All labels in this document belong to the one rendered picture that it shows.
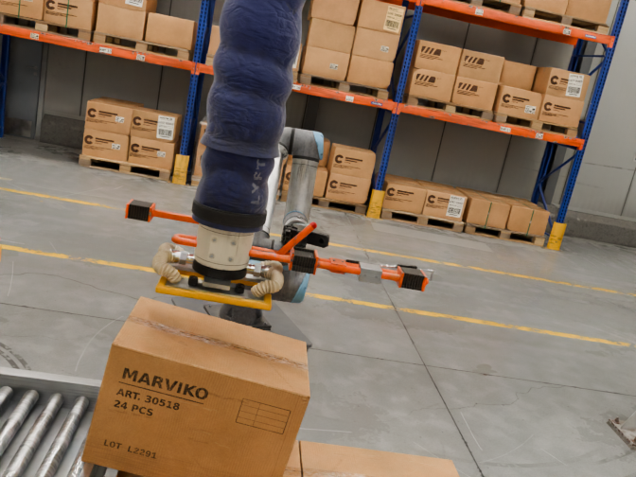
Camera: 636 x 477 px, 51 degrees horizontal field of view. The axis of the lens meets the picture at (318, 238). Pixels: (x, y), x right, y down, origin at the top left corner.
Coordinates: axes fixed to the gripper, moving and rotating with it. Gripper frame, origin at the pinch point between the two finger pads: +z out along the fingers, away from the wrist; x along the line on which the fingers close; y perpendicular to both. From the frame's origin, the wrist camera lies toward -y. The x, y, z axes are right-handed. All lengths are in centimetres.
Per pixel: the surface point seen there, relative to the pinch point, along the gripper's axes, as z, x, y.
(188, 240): 16.5, 0.8, 37.1
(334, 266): 16.6, 0.4, -8.1
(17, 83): -813, -53, 371
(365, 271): 16.8, 0.6, -18.0
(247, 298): 26.8, -10.7, 17.0
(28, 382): -16, -72, 89
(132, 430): 33, -55, 44
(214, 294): 27.3, -11.0, 26.8
